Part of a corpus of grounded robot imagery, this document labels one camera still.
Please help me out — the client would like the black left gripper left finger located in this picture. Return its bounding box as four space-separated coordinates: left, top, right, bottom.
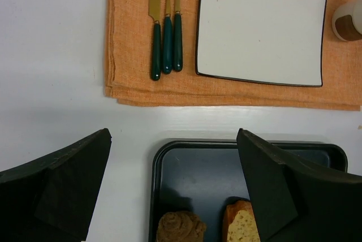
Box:
1 128 111 241

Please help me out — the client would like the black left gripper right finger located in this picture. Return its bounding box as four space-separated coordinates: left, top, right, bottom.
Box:
237 129 361 241

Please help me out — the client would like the dark brown swirl bread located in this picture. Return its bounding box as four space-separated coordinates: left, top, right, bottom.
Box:
156 211 206 242

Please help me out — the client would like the sliced bread loaf piece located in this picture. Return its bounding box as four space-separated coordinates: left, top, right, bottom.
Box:
222 200 261 242

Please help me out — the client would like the black baking tray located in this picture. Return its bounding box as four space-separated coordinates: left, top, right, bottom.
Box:
148 139 348 242

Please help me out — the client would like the white square plate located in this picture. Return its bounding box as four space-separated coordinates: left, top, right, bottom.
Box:
195 0 326 87

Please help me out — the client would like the orange cloth placemat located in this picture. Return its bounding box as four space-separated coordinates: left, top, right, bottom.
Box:
105 0 361 111

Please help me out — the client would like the white and wood cup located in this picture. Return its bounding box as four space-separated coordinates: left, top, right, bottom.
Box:
331 0 362 41

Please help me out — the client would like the gold spoon green handle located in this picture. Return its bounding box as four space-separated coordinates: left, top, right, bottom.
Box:
162 0 173 74

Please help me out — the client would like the gold knife green handle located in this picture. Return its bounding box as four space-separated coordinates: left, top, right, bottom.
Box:
149 0 161 81

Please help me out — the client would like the gold fork green handle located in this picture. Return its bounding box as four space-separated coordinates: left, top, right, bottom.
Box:
173 0 183 72

